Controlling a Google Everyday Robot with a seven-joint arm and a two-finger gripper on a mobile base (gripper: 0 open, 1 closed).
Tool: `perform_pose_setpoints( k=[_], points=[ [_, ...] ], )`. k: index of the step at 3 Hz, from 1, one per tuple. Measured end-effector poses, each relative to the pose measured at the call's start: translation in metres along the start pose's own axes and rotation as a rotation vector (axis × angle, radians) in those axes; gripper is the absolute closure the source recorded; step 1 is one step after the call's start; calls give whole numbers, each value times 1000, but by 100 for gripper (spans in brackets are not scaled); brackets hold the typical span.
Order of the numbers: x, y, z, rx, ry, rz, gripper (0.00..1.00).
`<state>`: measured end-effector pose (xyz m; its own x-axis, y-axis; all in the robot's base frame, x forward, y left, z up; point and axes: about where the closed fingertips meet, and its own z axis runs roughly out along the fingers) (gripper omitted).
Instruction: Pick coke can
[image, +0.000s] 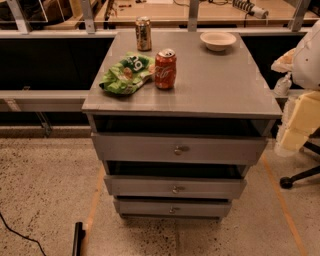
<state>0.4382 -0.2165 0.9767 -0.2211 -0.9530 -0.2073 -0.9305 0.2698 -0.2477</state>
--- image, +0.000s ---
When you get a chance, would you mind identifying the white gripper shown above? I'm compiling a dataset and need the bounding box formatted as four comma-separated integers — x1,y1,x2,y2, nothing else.
274,91,320,157

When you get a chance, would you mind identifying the red coke can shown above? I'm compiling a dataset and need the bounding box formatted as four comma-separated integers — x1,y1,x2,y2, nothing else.
155,48,177,89

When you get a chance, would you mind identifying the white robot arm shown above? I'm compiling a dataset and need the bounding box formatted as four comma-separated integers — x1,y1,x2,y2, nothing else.
271,20,320,157

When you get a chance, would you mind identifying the gold soda can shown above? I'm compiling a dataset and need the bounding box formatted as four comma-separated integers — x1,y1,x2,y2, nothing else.
135,16,152,51

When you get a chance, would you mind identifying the black chair base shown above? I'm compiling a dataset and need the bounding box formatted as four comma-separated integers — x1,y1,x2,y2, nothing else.
279,142,320,189

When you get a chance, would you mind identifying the grey drawer cabinet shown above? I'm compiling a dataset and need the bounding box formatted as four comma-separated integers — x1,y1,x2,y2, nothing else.
82,32,281,203

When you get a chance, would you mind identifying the white paper bowl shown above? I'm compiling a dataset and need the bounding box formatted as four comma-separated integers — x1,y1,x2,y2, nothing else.
200,32,237,51

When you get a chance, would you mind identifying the white power strip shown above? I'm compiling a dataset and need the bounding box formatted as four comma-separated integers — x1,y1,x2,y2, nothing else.
232,0,269,19

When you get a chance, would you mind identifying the middle grey drawer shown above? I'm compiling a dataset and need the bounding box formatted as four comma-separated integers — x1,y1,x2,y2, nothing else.
105,175,246,199

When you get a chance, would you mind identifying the grey drawer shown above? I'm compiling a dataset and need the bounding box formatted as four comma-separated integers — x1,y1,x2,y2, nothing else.
105,175,246,199
114,199,231,218
92,133,266,165

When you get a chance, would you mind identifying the green chip bag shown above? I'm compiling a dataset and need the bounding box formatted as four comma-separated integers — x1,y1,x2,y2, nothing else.
99,52,155,95

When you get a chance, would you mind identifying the bottom grey drawer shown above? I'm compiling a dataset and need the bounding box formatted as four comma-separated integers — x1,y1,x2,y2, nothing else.
114,199,231,218

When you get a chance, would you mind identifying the top grey drawer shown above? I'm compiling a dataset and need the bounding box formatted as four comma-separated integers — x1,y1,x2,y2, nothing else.
92,133,266,165

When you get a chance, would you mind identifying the black bar on floor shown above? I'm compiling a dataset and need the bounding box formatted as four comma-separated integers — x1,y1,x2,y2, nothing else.
72,222,86,256

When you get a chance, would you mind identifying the black floor cable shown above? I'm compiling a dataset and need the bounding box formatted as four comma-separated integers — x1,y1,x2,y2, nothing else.
0,211,48,256

